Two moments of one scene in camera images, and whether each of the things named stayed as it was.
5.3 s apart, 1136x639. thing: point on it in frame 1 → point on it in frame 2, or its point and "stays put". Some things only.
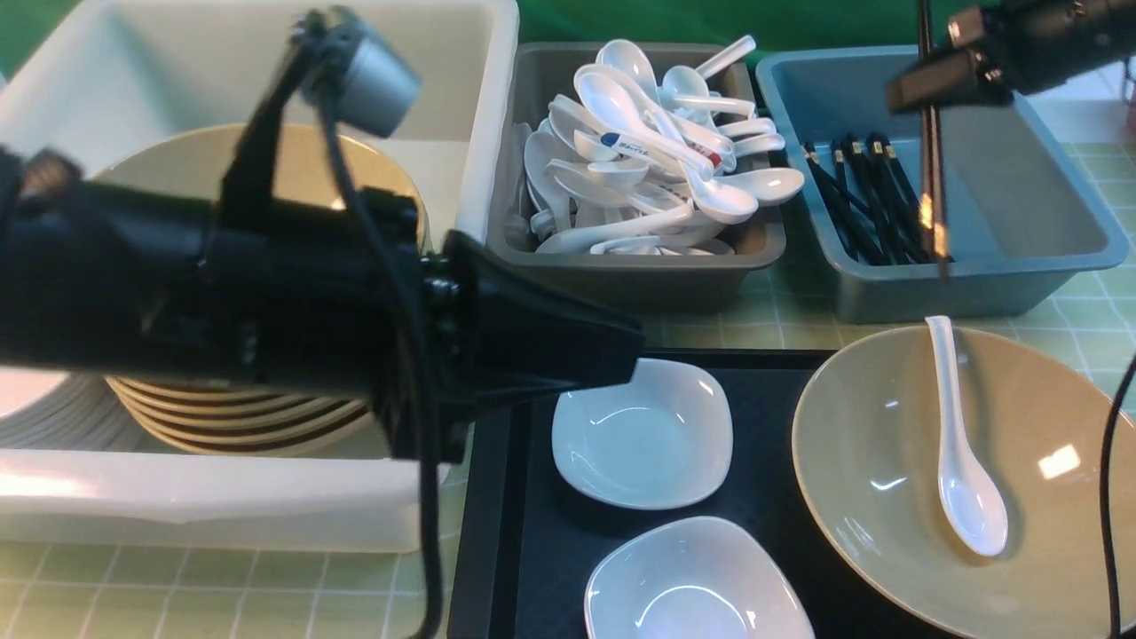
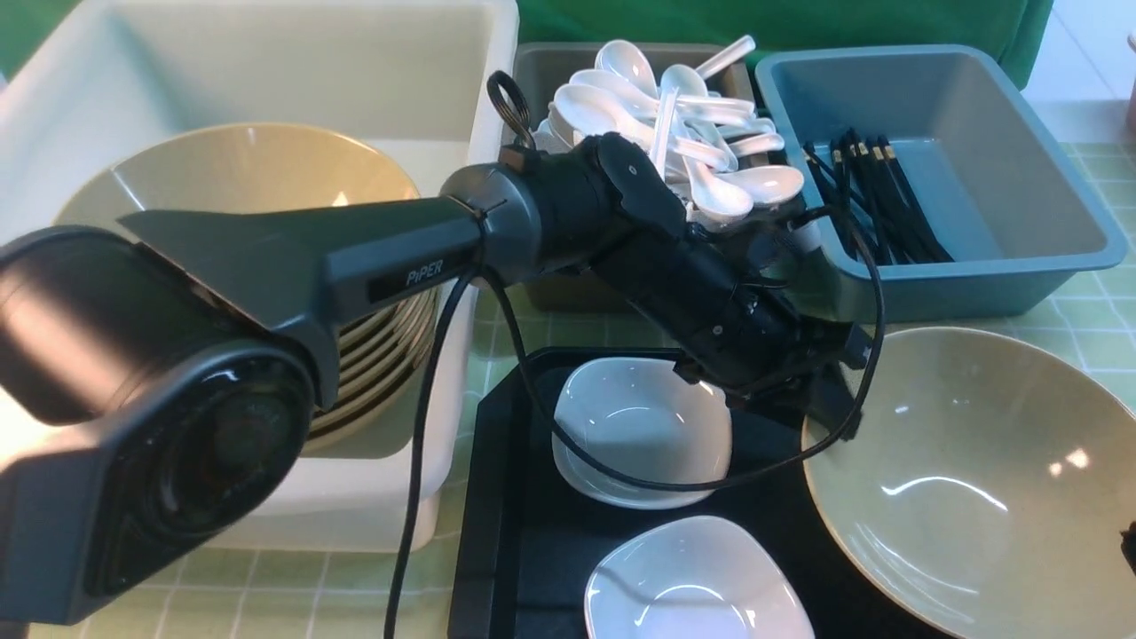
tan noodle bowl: x=1035 y=416 stays put
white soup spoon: x=972 y=506 → x=664 y=128
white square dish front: x=698 y=578 stays put
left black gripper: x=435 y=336 → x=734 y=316
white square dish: x=663 y=439 stays put
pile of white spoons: x=634 y=161 stays put
